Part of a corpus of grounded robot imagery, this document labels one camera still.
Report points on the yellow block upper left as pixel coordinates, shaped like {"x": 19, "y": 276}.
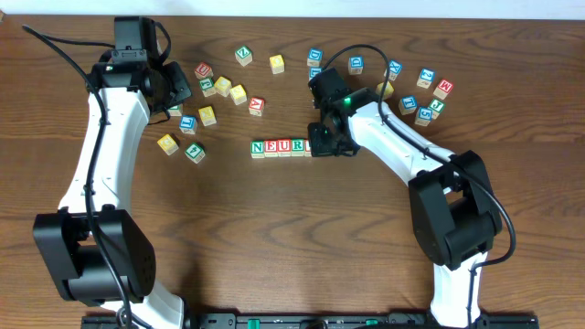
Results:
{"x": 223, "y": 86}

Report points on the green Z block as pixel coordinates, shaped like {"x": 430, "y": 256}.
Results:
{"x": 244, "y": 56}

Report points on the green V block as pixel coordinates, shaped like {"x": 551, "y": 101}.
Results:
{"x": 176, "y": 111}

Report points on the blue S block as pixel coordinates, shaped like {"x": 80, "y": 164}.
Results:
{"x": 424, "y": 116}

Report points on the blue D block right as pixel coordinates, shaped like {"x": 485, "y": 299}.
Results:
{"x": 355, "y": 65}

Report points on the green 4 block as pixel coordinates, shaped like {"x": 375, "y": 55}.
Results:
{"x": 195, "y": 153}

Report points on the green J block left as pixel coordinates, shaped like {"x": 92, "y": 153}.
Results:
{"x": 207, "y": 87}

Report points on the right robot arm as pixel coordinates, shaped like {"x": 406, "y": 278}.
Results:
{"x": 453, "y": 218}

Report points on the yellow block beside R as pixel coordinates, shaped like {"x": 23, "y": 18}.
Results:
{"x": 238, "y": 94}

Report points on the blue L block left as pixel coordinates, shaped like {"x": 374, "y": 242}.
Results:
{"x": 188, "y": 124}

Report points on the green R block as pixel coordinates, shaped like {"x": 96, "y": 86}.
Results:
{"x": 297, "y": 147}

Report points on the blue X block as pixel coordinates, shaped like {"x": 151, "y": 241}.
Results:
{"x": 393, "y": 70}

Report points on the blue d block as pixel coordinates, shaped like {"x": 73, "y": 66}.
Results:
{"x": 314, "y": 57}
{"x": 355, "y": 65}

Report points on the red A block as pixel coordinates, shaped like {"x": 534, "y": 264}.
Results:
{"x": 256, "y": 106}

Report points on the green J block right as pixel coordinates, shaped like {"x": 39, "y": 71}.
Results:
{"x": 437, "y": 107}

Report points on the blue l block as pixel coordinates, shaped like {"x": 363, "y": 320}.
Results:
{"x": 314, "y": 71}
{"x": 188, "y": 124}

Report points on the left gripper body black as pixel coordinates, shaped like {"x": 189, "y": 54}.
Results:
{"x": 178, "y": 85}

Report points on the green N block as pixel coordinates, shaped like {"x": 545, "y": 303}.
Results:
{"x": 257, "y": 149}

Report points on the yellow O block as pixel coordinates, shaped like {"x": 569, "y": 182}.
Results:
{"x": 277, "y": 64}

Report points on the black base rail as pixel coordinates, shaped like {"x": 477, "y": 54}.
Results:
{"x": 392, "y": 320}

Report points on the red u block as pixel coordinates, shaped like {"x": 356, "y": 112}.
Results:
{"x": 203, "y": 71}
{"x": 284, "y": 147}

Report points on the yellow block lower left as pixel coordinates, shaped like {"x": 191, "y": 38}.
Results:
{"x": 168, "y": 143}

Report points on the red I block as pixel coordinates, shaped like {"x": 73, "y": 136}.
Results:
{"x": 307, "y": 148}

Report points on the blue Z block right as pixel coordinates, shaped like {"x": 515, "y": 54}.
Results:
{"x": 425, "y": 78}

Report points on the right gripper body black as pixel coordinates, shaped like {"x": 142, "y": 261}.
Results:
{"x": 321, "y": 145}

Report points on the red E block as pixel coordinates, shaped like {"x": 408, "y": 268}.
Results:
{"x": 270, "y": 148}

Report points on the yellow block middle left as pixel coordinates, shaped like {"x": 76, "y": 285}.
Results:
{"x": 207, "y": 116}

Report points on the red M block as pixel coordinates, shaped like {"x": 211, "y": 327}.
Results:
{"x": 443, "y": 89}

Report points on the blue D block upper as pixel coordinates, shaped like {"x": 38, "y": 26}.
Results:
{"x": 314, "y": 57}

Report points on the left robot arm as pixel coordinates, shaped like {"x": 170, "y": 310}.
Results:
{"x": 94, "y": 251}

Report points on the blue L block centre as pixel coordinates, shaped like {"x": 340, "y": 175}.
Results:
{"x": 314, "y": 71}

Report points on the yellow block right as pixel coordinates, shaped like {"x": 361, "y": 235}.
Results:
{"x": 385, "y": 89}

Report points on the green j block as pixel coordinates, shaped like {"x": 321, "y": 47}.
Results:
{"x": 437, "y": 107}
{"x": 207, "y": 87}

